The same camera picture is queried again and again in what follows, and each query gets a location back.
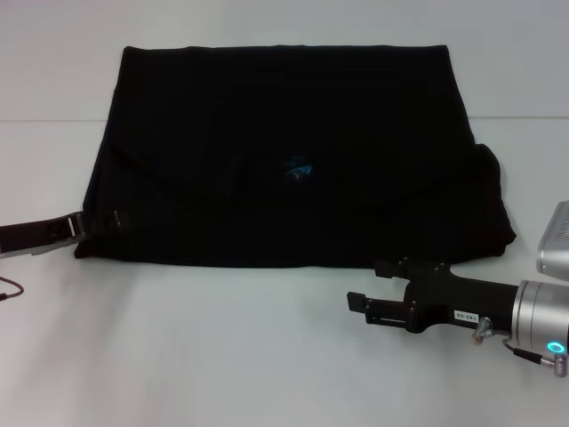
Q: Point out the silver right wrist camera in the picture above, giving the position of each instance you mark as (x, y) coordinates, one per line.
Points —
(555, 240)

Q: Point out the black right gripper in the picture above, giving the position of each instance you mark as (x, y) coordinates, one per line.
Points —
(462, 302)

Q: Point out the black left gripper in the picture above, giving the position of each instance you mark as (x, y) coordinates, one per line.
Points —
(31, 236)

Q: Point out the black shirt with FREE print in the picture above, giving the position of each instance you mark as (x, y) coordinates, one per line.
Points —
(289, 155)

